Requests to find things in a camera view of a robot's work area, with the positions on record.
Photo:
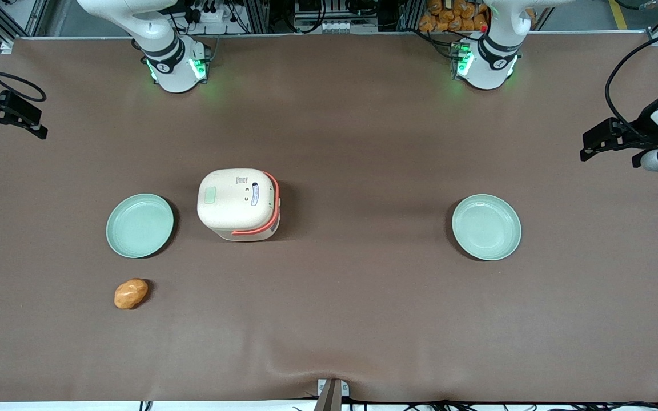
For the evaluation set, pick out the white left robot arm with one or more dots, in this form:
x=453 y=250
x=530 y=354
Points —
x=489 y=63

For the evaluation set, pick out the orange items pile behind table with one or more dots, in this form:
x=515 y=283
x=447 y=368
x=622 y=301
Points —
x=449 y=17

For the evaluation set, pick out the pale green round plate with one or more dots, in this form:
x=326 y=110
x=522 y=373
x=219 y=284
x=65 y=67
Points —
x=486 y=227
x=139 y=225

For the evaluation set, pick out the white power strip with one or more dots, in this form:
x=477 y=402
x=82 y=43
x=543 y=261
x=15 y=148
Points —
x=215 y=12

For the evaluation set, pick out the golden brown bread roll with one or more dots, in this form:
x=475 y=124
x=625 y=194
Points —
x=130 y=293

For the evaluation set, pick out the metal table clamp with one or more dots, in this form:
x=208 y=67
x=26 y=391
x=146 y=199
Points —
x=332 y=394

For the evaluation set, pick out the white terminal block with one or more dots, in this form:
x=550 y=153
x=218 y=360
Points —
x=334 y=25

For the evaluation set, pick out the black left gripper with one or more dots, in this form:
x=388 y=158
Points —
x=644 y=122

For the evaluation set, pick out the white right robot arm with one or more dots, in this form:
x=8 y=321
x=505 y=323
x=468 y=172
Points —
x=172 y=63

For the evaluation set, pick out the brown table mat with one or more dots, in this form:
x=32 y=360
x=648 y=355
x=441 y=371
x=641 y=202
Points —
x=363 y=314

